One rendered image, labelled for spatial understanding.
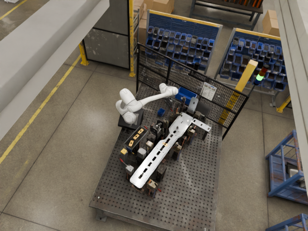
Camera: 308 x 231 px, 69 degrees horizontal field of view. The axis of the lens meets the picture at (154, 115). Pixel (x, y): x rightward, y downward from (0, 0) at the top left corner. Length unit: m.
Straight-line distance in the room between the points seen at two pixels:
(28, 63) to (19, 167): 3.92
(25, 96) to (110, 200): 2.61
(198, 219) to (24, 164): 2.99
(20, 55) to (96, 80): 4.78
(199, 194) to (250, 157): 1.75
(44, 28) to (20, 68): 0.17
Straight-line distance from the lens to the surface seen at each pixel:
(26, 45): 0.69
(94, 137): 4.42
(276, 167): 4.64
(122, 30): 4.86
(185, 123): 3.41
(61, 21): 0.77
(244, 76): 3.20
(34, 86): 0.68
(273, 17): 5.98
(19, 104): 0.65
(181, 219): 3.14
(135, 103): 2.77
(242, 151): 4.71
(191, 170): 3.39
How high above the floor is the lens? 3.70
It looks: 52 degrees down
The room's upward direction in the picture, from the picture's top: 7 degrees clockwise
